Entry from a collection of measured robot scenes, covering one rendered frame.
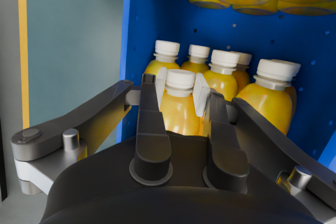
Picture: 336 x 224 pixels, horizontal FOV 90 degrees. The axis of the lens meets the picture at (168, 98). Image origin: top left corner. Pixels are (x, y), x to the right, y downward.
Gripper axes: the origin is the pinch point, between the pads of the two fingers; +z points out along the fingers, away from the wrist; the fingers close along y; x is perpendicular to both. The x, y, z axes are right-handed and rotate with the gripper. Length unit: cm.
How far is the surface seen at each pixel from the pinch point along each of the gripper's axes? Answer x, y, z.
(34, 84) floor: -53, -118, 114
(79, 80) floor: -42, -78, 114
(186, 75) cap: 1.2, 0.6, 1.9
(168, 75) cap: 0.7, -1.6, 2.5
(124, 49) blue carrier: 2.8, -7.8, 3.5
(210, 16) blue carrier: 9.9, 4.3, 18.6
